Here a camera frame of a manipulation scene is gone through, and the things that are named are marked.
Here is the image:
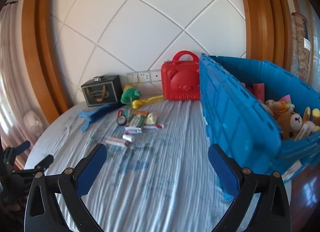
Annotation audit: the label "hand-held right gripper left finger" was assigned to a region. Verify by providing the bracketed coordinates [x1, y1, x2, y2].
[24, 143, 108, 232]

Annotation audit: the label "black box with handle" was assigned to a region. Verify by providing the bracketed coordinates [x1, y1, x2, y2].
[81, 75, 123, 107]

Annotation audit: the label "red bear suitcase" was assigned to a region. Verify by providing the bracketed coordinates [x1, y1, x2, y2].
[161, 51, 202, 101]

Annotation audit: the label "pink foam blocks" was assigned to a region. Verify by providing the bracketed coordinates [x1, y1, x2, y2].
[246, 83, 265, 102]

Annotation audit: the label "green packet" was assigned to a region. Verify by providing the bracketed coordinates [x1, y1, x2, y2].
[127, 112, 148, 127]

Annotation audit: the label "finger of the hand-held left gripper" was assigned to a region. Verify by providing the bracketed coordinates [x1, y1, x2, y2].
[3, 141, 31, 165]
[11, 154, 54, 180]

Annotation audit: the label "wooden frame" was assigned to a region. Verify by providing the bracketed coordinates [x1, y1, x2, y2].
[21, 0, 75, 122]
[236, 0, 294, 70]

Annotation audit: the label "yellow plastic clip tool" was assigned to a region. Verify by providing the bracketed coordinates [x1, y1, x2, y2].
[132, 94, 163, 109]

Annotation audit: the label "tan plush toy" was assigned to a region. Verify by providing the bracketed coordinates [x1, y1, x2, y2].
[265, 99, 295, 120]

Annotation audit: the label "green and yellow plush toy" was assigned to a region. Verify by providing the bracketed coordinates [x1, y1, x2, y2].
[121, 84, 141, 104]

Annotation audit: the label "brown teddy bear plush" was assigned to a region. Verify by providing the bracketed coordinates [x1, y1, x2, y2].
[276, 111, 304, 140]

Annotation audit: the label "yellow packet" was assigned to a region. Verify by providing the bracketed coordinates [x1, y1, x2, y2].
[145, 113, 158, 125]

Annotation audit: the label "white plastic bag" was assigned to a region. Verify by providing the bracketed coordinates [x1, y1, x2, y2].
[23, 110, 42, 132]

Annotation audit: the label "pink and white box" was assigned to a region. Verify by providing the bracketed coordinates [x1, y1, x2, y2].
[106, 136, 130, 147]

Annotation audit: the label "pale curtain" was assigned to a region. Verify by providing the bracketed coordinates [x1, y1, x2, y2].
[0, 2, 48, 167]

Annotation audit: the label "patterned fabric roll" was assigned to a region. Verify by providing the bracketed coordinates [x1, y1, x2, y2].
[291, 13, 313, 82]

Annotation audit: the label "blue plastic clip tool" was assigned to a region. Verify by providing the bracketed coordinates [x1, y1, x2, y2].
[78, 104, 120, 133]

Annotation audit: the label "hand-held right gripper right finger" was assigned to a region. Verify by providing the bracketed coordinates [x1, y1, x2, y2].
[208, 144, 292, 232]

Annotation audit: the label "blue plastic crate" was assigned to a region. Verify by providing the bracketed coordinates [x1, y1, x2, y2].
[199, 53, 320, 200]

